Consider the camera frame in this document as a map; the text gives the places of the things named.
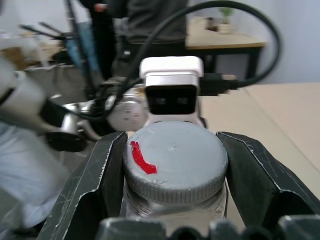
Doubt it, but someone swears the person in dark grey jacket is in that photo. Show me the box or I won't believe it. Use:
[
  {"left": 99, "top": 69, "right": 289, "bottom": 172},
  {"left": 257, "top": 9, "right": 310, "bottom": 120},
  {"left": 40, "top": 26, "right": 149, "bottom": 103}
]
[{"left": 119, "top": 0, "right": 189, "bottom": 61}]

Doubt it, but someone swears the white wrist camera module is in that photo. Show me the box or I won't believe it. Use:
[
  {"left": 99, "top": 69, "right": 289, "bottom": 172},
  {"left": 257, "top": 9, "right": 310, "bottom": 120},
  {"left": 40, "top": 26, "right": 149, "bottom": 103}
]
[{"left": 138, "top": 56, "right": 205, "bottom": 129}]

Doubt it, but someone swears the small dark desk object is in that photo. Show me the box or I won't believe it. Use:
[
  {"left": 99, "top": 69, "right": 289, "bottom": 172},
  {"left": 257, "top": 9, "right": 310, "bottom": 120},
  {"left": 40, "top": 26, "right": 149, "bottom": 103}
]
[{"left": 205, "top": 16, "right": 219, "bottom": 32}]

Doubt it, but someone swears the person in black clothes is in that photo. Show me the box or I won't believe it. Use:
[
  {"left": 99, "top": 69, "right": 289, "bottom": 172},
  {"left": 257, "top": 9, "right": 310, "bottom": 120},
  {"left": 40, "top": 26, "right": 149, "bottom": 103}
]
[{"left": 89, "top": 0, "right": 121, "bottom": 81}]

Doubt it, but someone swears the small potted green plant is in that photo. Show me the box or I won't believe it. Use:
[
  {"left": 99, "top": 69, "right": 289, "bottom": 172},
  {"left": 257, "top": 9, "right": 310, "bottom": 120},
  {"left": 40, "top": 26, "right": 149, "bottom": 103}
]
[{"left": 216, "top": 6, "right": 236, "bottom": 35}]

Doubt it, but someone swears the clear plastic jar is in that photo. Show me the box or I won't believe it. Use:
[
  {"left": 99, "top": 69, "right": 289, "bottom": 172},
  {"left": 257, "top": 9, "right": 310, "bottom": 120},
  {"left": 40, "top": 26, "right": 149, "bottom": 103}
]
[{"left": 123, "top": 178, "right": 230, "bottom": 226}]

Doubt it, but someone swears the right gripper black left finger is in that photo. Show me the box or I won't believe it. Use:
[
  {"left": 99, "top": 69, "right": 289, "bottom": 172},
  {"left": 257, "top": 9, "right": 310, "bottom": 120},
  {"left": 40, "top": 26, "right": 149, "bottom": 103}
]
[{"left": 37, "top": 130, "right": 128, "bottom": 240}]

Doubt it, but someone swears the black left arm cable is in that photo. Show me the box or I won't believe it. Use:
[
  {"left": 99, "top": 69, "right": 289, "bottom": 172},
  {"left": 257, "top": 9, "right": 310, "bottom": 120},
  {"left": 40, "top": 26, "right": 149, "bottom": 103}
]
[{"left": 82, "top": 1, "right": 284, "bottom": 121}]

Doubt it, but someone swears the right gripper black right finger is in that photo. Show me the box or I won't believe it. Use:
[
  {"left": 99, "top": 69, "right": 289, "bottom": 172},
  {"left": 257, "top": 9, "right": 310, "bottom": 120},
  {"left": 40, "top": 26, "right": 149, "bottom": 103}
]
[{"left": 215, "top": 131, "right": 320, "bottom": 229}]

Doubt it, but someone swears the grey jar lid red mark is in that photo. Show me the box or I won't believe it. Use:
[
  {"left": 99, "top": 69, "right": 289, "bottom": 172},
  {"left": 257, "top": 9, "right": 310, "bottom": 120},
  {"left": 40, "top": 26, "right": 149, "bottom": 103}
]
[{"left": 122, "top": 121, "right": 229, "bottom": 205}]

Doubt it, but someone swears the wooden table with black frame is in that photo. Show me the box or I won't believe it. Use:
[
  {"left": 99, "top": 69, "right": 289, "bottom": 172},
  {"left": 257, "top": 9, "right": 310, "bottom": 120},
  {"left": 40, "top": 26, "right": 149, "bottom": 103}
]
[{"left": 185, "top": 16, "right": 267, "bottom": 81}]

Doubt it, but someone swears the black tripod stand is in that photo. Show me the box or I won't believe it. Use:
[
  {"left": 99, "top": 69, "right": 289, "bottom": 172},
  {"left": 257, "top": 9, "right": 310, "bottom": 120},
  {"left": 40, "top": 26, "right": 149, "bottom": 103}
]
[{"left": 18, "top": 0, "right": 101, "bottom": 83}]

